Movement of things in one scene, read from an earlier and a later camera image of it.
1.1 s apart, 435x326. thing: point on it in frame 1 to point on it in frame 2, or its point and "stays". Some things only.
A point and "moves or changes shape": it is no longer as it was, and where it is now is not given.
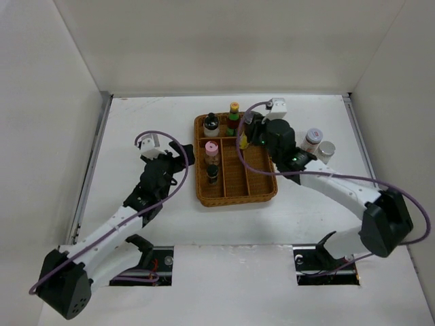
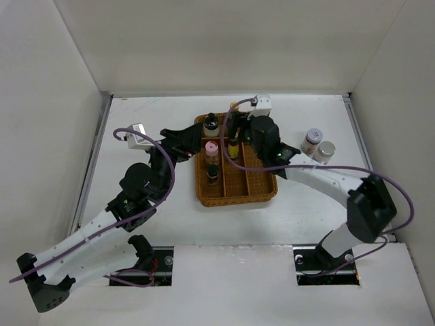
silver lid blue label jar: (324, 151) stays
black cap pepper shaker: (212, 171) stays
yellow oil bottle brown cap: (243, 144) moves or changes shape
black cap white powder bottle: (211, 125) stays
